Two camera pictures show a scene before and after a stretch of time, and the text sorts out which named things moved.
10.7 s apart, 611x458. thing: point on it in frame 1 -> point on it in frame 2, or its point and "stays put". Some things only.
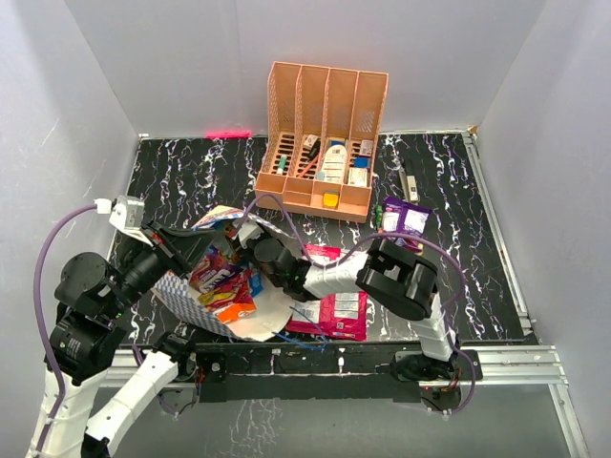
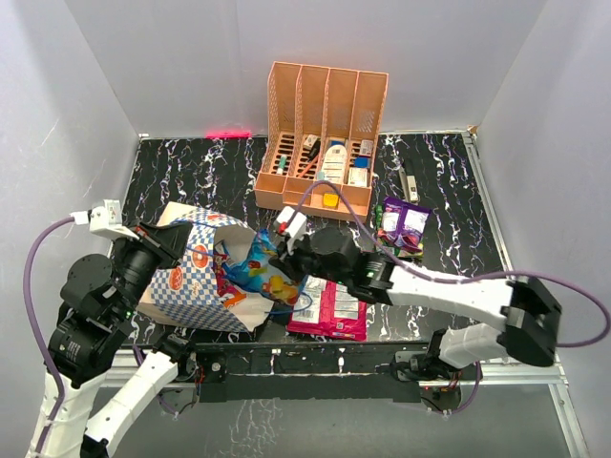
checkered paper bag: [275, 308] -> [188, 288]
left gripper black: [180, 248] stays put
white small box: [357, 176] stays put
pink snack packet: [334, 317] stays put
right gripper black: [245, 252] -> [289, 263]
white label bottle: [334, 164] stays put
